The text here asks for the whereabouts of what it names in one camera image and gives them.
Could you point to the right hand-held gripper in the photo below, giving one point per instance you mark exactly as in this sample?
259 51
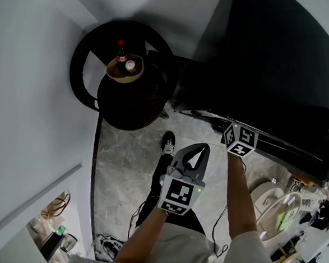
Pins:
239 139

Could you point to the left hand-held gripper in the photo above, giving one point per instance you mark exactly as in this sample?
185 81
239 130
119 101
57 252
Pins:
180 194

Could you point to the black mini fridge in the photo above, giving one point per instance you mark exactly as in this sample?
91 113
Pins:
261 65

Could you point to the small cola bottle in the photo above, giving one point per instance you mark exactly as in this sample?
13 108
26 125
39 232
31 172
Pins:
121 52

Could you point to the person's right forearm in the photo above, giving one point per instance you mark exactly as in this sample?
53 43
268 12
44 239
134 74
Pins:
240 198

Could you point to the person's left forearm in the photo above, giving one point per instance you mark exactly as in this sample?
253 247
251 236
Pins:
144 242

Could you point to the round beige side table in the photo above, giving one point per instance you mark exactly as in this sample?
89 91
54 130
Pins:
267 202

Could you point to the black wicker chair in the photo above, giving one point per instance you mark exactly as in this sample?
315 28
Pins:
129 108

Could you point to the green box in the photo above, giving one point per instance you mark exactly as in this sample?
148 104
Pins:
287 218

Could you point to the person's grey shirt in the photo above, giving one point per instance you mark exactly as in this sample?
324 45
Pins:
176 253

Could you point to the beige bowl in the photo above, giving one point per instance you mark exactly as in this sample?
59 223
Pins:
124 77

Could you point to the orange can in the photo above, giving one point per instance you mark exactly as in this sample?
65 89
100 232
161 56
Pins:
130 66

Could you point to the brown bag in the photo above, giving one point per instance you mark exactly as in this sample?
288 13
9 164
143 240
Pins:
57 204

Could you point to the metal kettle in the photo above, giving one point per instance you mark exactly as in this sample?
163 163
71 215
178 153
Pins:
67 241

